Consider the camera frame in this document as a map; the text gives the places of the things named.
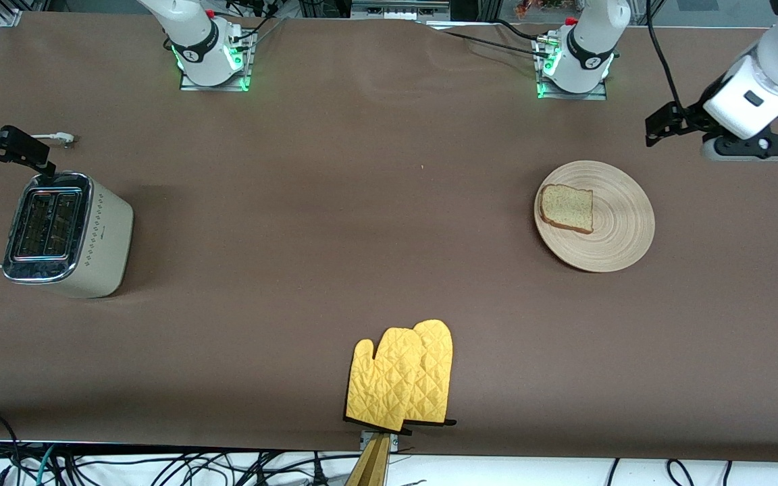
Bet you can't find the round wooden plate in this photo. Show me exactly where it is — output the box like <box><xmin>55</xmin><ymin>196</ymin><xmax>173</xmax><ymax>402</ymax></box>
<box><xmin>534</xmin><ymin>160</ymin><xmax>655</xmax><ymax>273</ymax></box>

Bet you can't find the brown bread slice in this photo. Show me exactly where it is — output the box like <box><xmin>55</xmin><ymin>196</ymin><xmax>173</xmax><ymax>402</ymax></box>
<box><xmin>539</xmin><ymin>184</ymin><xmax>594</xmax><ymax>235</ymax></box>

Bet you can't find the cream and chrome toaster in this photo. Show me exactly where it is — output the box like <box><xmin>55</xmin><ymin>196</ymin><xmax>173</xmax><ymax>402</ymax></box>
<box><xmin>3</xmin><ymin>172</ymin><xmax>134</xmax><ymax>299</ymax></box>

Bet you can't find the orange patterned object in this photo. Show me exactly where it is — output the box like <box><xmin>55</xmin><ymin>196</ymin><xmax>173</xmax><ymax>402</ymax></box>
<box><xmin>514</xmin><ymin>0</ymin><xmax>567</xmax><ymax>18</ymax></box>

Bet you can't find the brown table cover sheet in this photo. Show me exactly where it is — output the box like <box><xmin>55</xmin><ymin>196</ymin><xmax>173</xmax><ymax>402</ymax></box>
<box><xmin>0</xmin><ymin>10</ymin><xmax>778</xmax><ymax>464</ymax></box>

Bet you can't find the yellow quilted oven mitt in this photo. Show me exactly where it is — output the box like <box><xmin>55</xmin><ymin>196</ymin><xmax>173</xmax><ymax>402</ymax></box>
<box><xmin>344</xmin><ymin>327</ymin><xmax>425</xmax><ymax>433</ymax></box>
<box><xmin>403</xmin><ymin>319</ymin><xmax>458</xmax><ymax>427</ymax></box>

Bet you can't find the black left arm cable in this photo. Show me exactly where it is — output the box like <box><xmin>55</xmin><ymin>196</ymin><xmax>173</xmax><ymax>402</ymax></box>
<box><xmin>644</xmin><ymin>0</ymin><xmax>688</xmax><ymax>115</ymax></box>

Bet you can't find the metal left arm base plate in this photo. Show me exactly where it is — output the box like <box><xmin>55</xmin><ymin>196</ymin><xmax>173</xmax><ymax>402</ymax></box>
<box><xmin>533</xmin><ymin>32</ymin><xmax>610</xmax><ymax>101</ymax></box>

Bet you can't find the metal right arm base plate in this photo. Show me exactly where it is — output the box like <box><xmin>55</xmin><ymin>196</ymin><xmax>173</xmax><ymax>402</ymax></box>
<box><xmin>179</xmin><ymin>19</ymin><xmax>255</xmax><ymax>92</ymax></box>

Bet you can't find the grey metal enclosure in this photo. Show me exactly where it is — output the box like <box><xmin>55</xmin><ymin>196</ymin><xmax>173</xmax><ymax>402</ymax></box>
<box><xmin>351</xmin><ymin>0</ymin><xmax>451</xmax><ymax>21</ymax></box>

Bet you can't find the teal cable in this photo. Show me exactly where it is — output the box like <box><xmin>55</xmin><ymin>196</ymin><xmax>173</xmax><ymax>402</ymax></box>
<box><xmin>33</xmin><ymin>445</ymin><xmax>60</xmax><ymax>486</ymax></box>

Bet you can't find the small metal bracket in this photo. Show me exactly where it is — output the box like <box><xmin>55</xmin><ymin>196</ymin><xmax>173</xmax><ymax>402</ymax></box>
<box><xmin>359</xmin><ymin>431</ymin><xmax>400</xmax><ymax>453</ymax></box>

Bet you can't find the wooden post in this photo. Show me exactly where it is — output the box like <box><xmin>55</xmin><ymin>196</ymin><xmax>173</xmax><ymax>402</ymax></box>
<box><xmin>344</xmin><ymin>433</ymin><xmax>390</xmax><ymax>486</ymax></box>

